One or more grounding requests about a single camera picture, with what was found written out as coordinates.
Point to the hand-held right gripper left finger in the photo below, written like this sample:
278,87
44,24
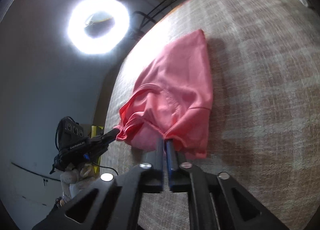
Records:
160,152

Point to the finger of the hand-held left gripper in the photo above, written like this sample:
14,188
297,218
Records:
110,134

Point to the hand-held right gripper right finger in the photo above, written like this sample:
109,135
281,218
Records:
170,152

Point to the pink t-shirt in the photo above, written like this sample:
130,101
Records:
180,90

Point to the person's left hand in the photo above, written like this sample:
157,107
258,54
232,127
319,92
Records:
86,170

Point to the yellow frame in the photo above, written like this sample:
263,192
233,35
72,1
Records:
96,131

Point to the black metal bed frame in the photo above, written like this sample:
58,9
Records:
160,8

